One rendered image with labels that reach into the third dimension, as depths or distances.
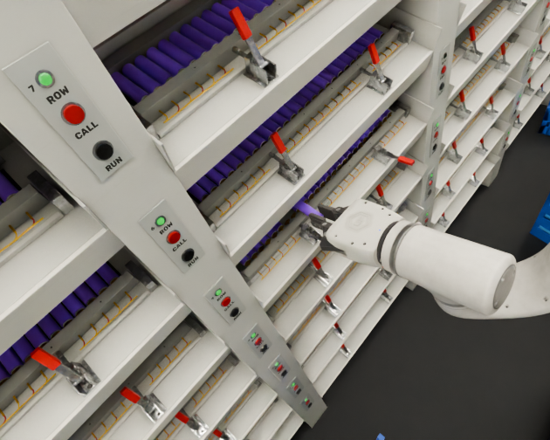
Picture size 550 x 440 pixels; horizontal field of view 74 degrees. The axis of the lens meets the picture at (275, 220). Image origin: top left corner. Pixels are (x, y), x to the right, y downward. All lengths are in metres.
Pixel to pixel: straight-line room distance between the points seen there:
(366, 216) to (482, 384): 1.12
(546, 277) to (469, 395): 1.08
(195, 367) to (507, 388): 1.21
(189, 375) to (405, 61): 0.74
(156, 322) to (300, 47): 0.44
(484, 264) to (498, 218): 1.50
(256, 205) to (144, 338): 0.26
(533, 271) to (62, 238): 0.59
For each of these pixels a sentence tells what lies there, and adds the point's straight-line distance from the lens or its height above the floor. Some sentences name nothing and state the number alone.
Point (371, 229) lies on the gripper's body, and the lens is 0.60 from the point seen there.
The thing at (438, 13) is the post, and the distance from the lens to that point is 0.87.
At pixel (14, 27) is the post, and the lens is 0.36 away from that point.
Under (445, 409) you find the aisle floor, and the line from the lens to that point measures 1.61.
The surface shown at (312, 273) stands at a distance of 0.95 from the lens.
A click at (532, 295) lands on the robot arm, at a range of 0.61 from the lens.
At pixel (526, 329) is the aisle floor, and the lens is 1.76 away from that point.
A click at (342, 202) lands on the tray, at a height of 0.93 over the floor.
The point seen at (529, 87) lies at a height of 0.39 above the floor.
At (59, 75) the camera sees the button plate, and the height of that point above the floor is 1.45.
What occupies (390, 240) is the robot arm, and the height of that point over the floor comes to 1.09.
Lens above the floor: 1.56
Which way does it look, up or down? 50 degrees down
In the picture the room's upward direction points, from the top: 22 degrees counter-clockwise
